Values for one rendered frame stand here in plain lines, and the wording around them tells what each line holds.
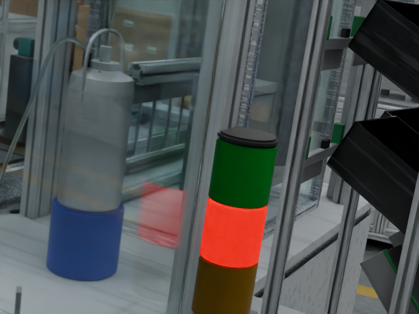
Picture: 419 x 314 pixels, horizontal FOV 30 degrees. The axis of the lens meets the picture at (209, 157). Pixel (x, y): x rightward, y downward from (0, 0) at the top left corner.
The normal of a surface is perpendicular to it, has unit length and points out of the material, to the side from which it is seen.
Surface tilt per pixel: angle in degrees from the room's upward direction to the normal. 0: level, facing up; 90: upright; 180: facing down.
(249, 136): 0
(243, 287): 90
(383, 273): 90
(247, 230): 90
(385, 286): 90
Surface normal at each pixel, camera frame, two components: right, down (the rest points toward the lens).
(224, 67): -0.46, 0.15
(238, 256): 0.20, 0.26
